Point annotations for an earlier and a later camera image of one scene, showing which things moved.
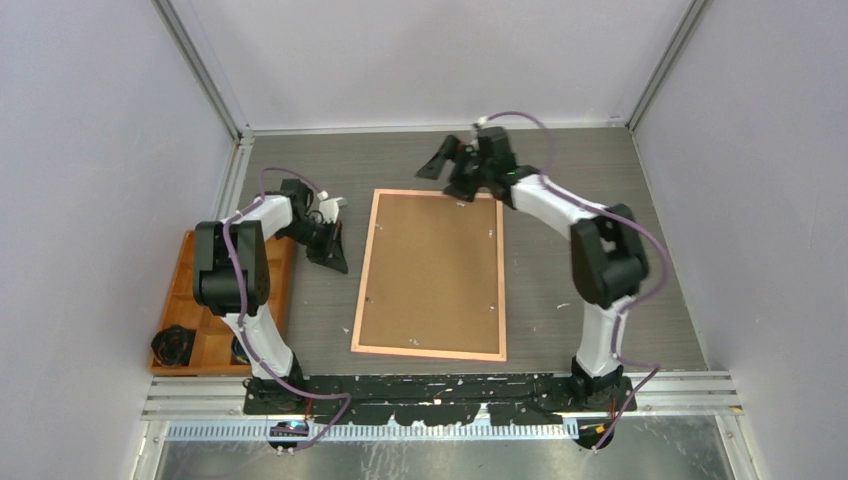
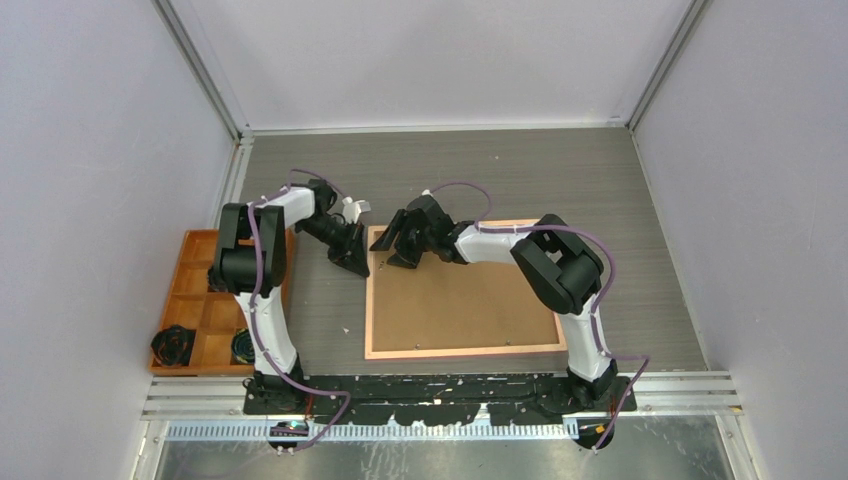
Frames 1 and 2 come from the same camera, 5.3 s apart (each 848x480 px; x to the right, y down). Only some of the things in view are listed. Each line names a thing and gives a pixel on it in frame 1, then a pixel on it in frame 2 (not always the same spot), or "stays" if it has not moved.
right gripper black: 448,151 -> 401,223
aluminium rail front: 661,397 stays
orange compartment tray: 214,336 stays
